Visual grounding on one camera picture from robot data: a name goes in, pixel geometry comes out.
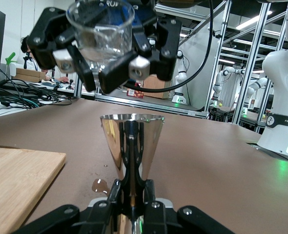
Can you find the bamboo cutting board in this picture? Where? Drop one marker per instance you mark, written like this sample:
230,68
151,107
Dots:
17,180

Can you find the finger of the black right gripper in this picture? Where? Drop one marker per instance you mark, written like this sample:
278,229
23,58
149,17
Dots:
46,36

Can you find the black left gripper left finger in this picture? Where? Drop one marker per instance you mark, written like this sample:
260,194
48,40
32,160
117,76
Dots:
85,219

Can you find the steel double jigger measuring cup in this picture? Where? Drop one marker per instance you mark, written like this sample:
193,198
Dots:
112,136

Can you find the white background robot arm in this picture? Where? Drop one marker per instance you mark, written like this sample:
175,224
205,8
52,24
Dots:
222,75
181,80

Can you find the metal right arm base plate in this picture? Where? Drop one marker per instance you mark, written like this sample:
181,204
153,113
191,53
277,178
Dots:
256,146

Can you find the seated person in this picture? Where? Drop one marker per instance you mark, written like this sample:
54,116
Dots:
30,58

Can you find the brown table cover sheet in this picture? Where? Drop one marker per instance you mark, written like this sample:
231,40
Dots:
207,170

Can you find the flat cardboard box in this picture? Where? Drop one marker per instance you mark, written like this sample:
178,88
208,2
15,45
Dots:
29,74

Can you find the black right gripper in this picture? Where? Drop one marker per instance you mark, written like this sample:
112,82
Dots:
144,12

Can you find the brown cardboard box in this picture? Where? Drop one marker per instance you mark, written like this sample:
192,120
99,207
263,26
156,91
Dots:
157,87

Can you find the red printed box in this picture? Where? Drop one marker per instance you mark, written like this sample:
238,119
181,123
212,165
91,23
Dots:
135,93

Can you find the liquid spill puddle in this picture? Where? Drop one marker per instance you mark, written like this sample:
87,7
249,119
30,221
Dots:
100,186

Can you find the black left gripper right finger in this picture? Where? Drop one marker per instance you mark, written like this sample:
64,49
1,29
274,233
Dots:
163,221

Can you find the clear glass cup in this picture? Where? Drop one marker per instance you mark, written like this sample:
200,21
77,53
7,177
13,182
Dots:
105,36

